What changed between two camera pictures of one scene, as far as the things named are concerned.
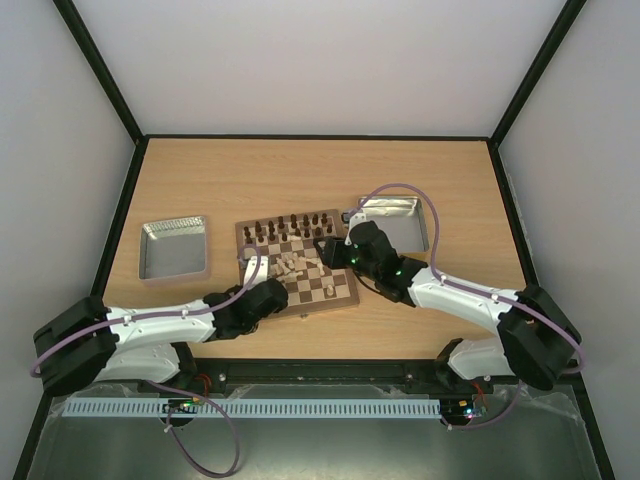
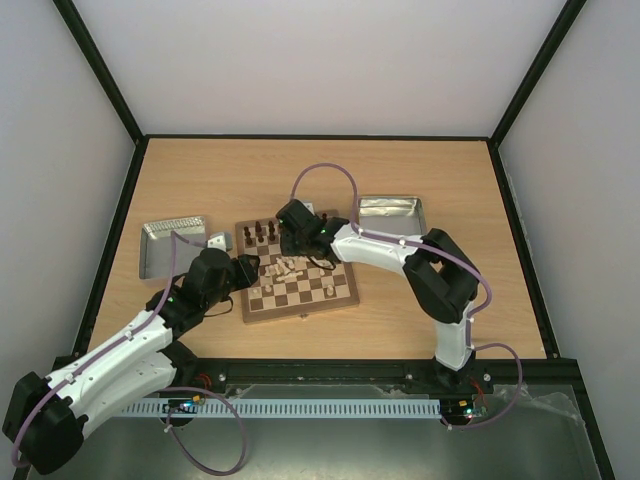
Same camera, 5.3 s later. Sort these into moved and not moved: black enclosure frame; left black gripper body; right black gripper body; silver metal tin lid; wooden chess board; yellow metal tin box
Moved: right black gripper body; left black gripper body
Not moved: wooden chess board; yellow metal tin box; black enclosure frame; silver metal tin lid
